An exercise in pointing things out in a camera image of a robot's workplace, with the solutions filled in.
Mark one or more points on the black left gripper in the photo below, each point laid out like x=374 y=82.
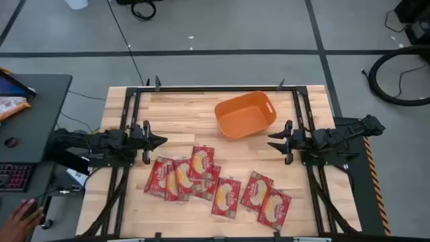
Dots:
x=146 y=148

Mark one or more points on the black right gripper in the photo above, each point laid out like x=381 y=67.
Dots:
x=289 y=144

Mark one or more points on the laptop screen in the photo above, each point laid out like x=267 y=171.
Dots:
x=10 y=86

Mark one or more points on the small black round puck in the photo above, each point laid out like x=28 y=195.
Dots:
x=11 y=142

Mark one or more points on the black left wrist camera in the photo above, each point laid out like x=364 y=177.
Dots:
x=135 y=132

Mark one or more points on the person's hand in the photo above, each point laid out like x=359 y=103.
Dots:
x=18 y=223

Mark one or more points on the dark grey desk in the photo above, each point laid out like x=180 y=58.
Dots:
x=37 y=117

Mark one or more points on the keyboard with red backlight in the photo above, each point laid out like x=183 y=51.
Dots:
x=15 y=176

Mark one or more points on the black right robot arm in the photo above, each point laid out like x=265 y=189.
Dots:
x=336 y=136

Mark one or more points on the black hazard-striped base plate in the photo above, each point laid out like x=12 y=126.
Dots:
x=363 y=188

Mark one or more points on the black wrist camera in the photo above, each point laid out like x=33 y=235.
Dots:
x=135 y=132
x=300 y=136

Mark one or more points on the black equipment case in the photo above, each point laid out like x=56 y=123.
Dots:
x=416 y=23

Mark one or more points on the orange plastic basket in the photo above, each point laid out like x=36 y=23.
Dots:
x=242 y=117

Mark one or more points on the white paper label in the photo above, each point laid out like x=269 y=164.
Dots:
x=76 y=176

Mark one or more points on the orange snack bag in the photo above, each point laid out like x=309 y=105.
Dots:
x=11 y=106

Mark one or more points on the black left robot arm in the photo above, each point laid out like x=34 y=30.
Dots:
x=100 y=142

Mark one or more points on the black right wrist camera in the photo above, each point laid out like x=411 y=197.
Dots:
x=300 y=136

